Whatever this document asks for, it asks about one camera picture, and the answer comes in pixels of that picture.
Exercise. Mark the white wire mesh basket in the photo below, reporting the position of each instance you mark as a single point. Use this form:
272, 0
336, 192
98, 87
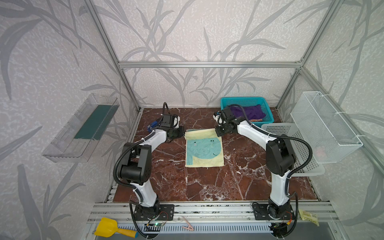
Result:
324, 128

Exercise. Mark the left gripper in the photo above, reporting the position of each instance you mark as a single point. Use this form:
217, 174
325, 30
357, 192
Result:
177, 132

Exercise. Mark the yellow plastic scoop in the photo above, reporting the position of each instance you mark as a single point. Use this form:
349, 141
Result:
108, 227

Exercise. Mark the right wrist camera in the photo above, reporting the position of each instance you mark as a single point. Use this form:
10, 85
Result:
224, 116

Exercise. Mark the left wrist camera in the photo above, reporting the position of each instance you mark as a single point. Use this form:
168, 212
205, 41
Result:
169, 122

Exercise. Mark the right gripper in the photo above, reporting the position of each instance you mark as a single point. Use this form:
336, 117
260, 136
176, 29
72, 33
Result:
223, 130

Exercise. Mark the yellow label tag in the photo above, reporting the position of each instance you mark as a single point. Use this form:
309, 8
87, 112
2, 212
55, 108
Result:
310, 217

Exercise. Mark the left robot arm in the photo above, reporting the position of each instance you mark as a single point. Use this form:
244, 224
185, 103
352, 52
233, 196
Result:
133, 168

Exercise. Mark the pink clothespin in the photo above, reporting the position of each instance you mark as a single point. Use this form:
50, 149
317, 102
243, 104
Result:
188, 227

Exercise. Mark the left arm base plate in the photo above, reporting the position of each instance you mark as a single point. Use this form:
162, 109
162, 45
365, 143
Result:
162, 212

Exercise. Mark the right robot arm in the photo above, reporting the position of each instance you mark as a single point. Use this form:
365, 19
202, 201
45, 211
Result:
280, 158

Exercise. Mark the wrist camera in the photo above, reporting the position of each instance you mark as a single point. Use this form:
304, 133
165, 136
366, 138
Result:
169, 122
224, 116

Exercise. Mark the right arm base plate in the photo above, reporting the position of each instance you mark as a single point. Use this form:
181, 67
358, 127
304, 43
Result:
264, 211

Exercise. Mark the mint green cloth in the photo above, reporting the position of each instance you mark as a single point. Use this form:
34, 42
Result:
204, 149

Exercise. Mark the clear plastic wall shelf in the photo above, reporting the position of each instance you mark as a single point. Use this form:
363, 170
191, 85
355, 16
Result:
78, 139

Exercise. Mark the purple cloth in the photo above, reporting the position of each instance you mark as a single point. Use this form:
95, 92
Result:
252, 112

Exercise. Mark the teal plastic basket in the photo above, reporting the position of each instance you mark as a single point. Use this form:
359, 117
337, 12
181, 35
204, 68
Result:
250, 101

